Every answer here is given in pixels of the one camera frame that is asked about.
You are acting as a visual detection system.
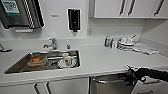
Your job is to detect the stainless steel dishwasher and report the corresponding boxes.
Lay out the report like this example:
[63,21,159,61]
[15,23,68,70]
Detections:
[89,74,141,94]

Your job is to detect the white cabinet drawer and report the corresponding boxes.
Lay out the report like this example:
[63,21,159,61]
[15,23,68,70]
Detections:
[131,79,168,94]

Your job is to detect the white cup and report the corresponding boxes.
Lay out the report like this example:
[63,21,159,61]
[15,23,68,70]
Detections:
[119,36,127,44]
[125,35,134,45]

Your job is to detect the small clear bottle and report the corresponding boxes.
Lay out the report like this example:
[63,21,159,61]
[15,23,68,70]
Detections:
[110,38,118,49]

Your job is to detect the blue dish soap bottle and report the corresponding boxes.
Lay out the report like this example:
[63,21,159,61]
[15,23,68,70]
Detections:
[103,35,111,48]

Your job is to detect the white base cabinet door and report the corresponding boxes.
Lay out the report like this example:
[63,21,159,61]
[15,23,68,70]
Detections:
[0,82,44,94]
[41,77,91,94]

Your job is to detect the small chrome sink fixture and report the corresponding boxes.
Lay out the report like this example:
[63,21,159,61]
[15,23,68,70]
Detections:
[65,43,72,50]

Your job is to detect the white plate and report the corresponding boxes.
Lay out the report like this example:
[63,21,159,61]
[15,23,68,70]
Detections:
[56,59,79,70]

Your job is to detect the chrome sink faucet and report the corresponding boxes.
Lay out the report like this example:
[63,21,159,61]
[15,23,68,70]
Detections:
[42,37,58,51]

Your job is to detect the orange bowl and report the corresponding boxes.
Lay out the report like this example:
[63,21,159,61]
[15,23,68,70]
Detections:
[27,54,50,68]

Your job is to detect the stainless steel sink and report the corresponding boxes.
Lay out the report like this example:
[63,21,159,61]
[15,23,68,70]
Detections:
[3,49,82,75]

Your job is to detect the grey paper towel dispenser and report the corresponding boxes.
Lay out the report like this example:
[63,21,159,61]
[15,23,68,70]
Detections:
[0,0,45,30]

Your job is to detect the counter dish drying rack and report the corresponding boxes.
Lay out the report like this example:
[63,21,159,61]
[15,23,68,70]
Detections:
[0,43,13,53]

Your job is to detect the white wall outlet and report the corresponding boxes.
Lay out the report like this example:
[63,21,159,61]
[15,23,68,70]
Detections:
[87,27,93,37]

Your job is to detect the white wall cabinet door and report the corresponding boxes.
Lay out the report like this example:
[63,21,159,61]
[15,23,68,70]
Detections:
[151,0,168,18]
[124,0,154,19]
[89,0,127,19]

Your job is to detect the black wall soap dispenser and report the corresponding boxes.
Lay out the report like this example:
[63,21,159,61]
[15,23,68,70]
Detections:
[67,8,82,33]

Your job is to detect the small wall label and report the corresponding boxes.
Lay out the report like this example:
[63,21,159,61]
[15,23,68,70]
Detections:
[50,13,60,18]

